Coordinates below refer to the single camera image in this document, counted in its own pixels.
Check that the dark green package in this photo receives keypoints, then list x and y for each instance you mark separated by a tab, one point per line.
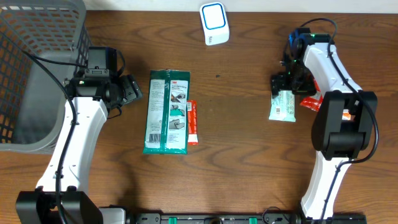
166	124

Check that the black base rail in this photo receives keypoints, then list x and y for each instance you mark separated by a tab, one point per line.
233	218

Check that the red snack bag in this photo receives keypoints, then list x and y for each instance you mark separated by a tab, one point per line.
313	102

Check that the grey plastic mesh basket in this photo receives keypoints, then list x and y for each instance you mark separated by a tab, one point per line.
36	36

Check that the small orange white box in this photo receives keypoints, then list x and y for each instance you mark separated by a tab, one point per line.
346	116

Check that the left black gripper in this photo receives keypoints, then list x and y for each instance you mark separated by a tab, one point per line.
132	88

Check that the red stick sachet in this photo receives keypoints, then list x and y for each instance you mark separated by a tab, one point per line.
192	122

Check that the white barcode scanner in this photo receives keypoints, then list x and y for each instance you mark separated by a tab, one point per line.
215	23

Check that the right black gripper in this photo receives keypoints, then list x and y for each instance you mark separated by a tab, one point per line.
278	82

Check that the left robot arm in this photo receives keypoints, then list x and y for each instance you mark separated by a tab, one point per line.
60	195

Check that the light green wipes pack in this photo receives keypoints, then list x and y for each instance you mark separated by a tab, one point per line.
283	107

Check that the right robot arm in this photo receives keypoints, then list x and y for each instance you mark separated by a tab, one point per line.
343	126

